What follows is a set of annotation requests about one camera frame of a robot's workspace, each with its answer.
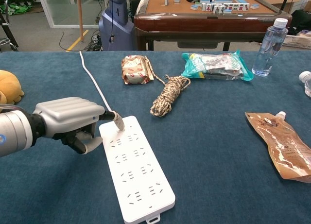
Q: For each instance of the tall clear water bottle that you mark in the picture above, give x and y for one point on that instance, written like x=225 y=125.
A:
x=268 y=49

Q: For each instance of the brown spout pouch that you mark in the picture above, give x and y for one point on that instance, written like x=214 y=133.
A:
x=281 y=146

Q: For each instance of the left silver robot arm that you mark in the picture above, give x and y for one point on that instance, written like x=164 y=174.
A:
x=14 y=131

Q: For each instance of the black bag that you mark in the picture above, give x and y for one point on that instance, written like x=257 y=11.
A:
x=301 y=21

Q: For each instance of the face-up mahjong tile row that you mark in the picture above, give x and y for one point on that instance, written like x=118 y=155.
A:
x=233 y=6

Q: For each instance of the yellow plush toy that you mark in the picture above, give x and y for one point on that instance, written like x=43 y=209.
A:
x=9 y=85

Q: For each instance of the white plastic basket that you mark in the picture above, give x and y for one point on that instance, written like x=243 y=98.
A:
x=297 y=41

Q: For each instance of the blue table cloth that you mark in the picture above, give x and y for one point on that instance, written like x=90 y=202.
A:
x=218 y=148

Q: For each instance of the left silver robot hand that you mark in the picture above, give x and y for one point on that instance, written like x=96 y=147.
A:
x=68 y=114

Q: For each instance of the green bag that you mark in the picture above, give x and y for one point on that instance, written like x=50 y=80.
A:
x=14 y=9

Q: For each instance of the brown mahjong table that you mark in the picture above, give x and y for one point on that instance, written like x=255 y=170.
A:
x=194 y=24

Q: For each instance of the teal plastic bag package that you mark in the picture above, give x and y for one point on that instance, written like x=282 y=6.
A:
x=213 y=66

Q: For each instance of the small clear water bottle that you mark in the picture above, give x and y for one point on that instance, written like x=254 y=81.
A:
x=307 y=84

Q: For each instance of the blue white mahjong tile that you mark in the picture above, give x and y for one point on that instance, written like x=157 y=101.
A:
x=194 y=7
x=254 y=6

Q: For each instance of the brown red snack pack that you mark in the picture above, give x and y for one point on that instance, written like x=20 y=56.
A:
x=134 y=69

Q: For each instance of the glass door frame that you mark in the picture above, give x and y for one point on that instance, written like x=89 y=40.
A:
x=46 y=7

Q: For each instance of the wooden pole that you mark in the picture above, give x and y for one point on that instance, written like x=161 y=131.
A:
x=80 y=17

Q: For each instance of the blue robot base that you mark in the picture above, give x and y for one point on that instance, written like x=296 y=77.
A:
x=116 y=22

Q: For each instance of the black metal stand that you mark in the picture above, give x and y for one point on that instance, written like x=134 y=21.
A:
x=7 y=32

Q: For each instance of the white power strip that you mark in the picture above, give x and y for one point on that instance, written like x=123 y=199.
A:
x=141 y=175

